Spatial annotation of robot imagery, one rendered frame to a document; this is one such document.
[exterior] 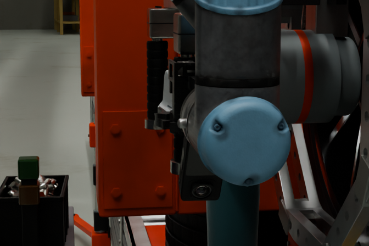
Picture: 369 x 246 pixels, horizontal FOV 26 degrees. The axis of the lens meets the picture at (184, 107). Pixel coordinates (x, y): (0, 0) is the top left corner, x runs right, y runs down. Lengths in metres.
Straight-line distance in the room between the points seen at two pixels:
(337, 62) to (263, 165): 0.51
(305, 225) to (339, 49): 0.28
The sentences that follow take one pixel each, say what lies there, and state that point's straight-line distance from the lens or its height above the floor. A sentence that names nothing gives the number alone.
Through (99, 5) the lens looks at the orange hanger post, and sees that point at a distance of 1.59.
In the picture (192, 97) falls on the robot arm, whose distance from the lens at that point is 0.78.
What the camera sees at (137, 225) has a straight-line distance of 2.05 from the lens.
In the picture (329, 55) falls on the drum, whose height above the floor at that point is 0.89.
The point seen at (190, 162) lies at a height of 0.79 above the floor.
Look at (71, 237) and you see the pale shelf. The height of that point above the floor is 0.45.
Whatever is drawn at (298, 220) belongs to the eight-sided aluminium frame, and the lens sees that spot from 1.28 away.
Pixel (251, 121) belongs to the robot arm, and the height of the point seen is 0.87.
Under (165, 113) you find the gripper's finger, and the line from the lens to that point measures 0.90.
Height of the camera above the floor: 0.98
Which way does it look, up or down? 8 degrees down
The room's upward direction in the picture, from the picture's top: straight up
